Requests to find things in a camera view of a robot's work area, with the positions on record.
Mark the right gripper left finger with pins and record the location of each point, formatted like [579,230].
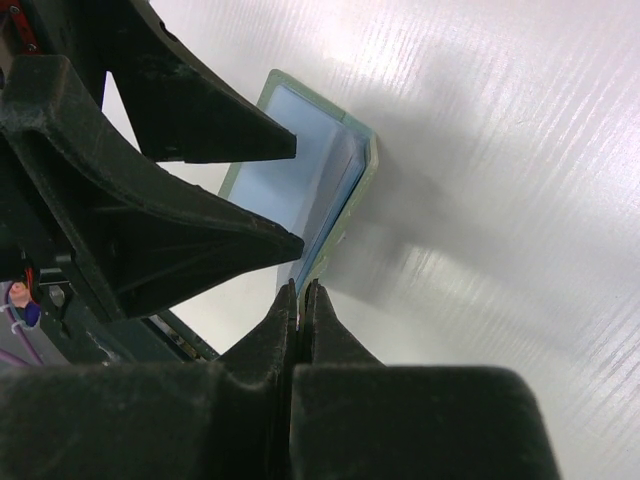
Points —
[223,419]

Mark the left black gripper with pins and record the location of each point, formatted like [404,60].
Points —
[100,238]

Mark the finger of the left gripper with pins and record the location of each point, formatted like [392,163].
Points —
[200,100]

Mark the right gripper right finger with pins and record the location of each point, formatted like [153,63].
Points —
[352,417]

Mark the sage green card holder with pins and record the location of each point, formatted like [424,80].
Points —
[314,194]

